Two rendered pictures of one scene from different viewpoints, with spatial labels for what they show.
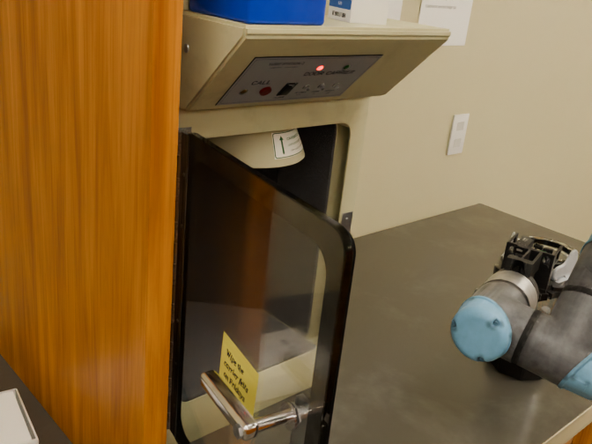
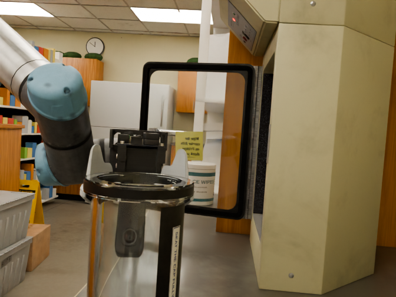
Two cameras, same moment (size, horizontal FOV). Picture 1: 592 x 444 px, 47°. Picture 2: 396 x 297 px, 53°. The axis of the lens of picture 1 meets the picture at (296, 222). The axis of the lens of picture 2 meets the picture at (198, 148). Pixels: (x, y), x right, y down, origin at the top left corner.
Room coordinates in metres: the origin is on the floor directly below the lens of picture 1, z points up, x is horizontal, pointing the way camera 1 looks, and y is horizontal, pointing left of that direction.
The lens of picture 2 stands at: (1.37, -0.64, 1.22)
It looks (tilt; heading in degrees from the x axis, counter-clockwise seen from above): 3 degrees down; 139
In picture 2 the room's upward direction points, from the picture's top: 4 degrees clockwise
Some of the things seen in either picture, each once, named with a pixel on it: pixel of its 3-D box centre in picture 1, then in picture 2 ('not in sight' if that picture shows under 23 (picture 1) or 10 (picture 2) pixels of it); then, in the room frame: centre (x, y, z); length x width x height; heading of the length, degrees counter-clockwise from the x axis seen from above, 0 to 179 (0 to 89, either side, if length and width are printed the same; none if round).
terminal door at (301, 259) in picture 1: (237, 360); (192, 138); (0.58, 0.04, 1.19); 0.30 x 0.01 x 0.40; 34
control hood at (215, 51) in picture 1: (321, 65); (244, 17); (0.79, -0.01, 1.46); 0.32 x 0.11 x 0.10; 134
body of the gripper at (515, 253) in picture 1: (523, 275); (135, 161); (0.92, -0.35, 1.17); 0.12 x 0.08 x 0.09; 149
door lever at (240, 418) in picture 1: (245, 400); not in sight; (0.50, 0.03, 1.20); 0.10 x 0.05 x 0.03; 34
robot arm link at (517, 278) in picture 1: (505, 298); not in sight; (0.85, -0.30, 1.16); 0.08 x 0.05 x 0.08; 59
